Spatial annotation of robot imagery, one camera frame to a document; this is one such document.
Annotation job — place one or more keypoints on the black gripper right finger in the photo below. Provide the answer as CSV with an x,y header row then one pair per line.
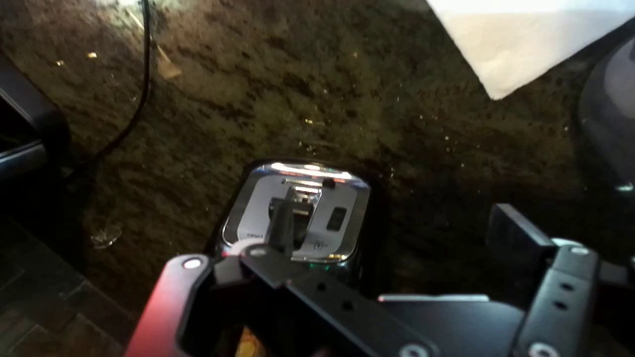
x,y
561,298

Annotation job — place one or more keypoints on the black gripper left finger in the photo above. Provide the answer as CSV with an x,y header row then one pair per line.
x,y
198,290

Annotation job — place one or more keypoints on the black toaster with silver top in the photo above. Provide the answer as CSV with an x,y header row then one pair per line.
x,y
258,205

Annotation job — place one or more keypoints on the dark rounded silver-rimmed appliance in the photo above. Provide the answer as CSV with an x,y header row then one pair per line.
x,y
615,119

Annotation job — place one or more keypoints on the black and silver coffee maker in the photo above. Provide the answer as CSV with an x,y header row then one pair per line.
x,y
26,125

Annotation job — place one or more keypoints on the white paper sheet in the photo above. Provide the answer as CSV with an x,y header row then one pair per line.
x,y
528,40

